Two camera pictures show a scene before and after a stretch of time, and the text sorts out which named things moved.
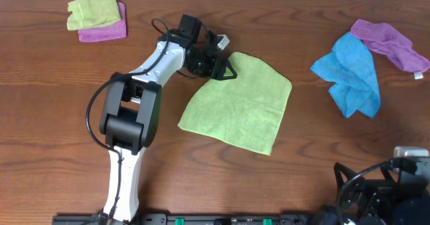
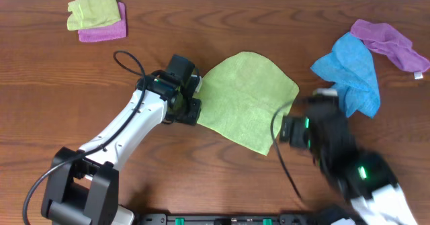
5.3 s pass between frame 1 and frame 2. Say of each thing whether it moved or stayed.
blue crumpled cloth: stayed
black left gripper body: moved
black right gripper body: moved
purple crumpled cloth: stayed
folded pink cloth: stayed
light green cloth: stayed
